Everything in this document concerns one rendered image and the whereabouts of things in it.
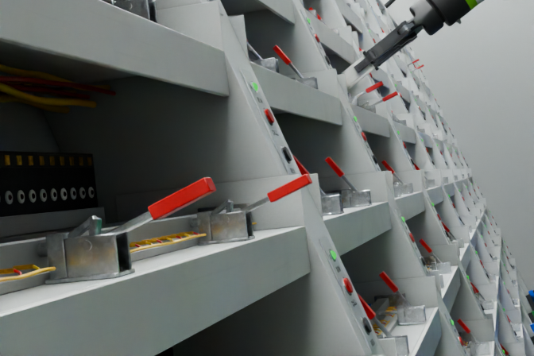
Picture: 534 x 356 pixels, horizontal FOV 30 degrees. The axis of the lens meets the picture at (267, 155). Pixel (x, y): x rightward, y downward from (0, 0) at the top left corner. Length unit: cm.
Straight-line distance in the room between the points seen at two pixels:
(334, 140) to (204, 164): 70
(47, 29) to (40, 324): 24
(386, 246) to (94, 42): 105
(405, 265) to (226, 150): 73
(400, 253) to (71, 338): 124
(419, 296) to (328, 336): 70
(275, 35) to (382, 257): 41
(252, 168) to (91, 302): 52
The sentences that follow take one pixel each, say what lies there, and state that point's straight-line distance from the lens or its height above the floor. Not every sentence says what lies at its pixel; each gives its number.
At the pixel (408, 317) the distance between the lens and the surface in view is 150.
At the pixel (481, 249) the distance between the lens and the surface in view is 376.
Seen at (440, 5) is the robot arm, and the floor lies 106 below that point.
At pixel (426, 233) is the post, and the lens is 235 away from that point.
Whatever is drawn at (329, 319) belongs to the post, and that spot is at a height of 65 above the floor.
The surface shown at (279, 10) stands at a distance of 158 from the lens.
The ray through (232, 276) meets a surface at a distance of 70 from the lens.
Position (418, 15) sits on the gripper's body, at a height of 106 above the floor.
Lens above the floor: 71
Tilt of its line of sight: 6 degrees up
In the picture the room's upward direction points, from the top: 25 degrees counter-clockwise
